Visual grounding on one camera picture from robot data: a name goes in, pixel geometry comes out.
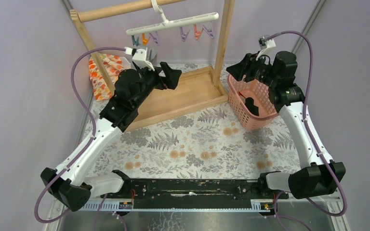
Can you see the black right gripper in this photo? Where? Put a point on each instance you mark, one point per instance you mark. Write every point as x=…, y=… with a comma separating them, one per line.
x=243, y=68

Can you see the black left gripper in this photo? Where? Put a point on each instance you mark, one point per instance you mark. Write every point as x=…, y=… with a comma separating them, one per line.
x=159, y=76

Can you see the pink plastic laundry basket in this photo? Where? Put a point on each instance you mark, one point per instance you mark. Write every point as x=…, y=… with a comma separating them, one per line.
x=259, y=92

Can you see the purple clothespin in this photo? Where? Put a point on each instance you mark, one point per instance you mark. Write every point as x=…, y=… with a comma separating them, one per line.
x=155, y=38
x=183, y=35

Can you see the purple clothespin end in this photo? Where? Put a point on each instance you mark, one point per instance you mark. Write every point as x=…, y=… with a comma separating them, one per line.
x=209, y=30

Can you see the white plastic clip hanger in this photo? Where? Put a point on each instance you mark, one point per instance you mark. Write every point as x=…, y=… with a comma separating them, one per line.
x=167, y=24

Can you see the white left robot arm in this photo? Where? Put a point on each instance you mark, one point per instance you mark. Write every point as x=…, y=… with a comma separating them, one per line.
x=69, y=182

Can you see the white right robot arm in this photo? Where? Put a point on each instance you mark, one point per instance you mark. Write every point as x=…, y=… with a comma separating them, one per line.
x=319, y=173

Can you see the grey hanging cloth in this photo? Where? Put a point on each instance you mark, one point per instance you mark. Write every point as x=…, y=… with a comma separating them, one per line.
x=151, y=55

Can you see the orange clothespin left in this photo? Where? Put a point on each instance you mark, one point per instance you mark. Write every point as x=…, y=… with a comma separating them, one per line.
x=145, y=39

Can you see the orange clothespin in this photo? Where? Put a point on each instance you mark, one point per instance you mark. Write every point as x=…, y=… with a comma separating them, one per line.
x=197, y=33
x=145, y=39

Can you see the teal clothespin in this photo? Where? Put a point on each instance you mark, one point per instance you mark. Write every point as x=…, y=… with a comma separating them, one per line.
x=135, y=40

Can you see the orange clothespin right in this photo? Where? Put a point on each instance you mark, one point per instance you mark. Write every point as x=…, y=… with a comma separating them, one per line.
x=197, y=33

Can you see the floral patterned table mat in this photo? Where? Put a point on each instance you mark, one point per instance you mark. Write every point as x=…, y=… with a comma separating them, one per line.
x=207, y=144

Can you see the wooden drying rack frame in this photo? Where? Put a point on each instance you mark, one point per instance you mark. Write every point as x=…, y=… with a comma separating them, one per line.
x=197, y=90

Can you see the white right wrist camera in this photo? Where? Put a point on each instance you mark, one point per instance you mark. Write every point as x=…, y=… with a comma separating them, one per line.
x=266, y=45

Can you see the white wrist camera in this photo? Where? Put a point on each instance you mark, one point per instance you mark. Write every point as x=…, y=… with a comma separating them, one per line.
x=266, y=45
x=139, y=57

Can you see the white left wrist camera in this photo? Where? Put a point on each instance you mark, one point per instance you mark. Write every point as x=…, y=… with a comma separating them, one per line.
x=139, y=57

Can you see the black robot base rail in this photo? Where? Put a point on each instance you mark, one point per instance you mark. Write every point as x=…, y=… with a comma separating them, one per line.
x=193, y=194

